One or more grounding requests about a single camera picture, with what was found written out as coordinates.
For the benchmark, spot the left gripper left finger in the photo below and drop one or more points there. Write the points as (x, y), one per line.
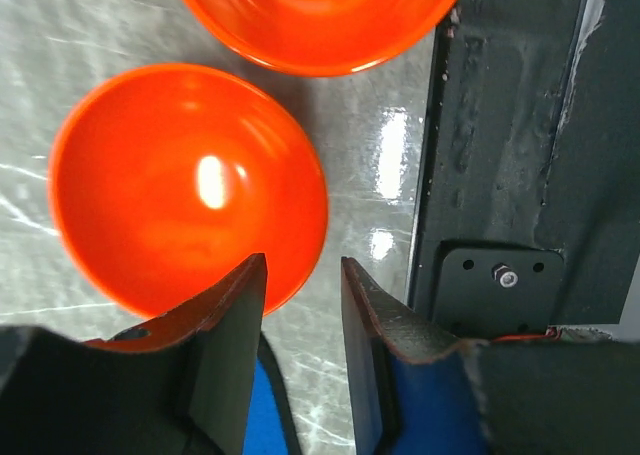
(220, 329)

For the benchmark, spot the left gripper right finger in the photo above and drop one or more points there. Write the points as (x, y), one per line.
(409, 391)

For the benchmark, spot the red-orange bowl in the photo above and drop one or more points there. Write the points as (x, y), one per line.
(164, 178)
(319, 38)

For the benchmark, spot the black mounting plate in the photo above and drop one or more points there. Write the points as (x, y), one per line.
(494, 291)

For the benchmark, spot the black base beam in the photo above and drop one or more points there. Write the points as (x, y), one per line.
(532, 140)

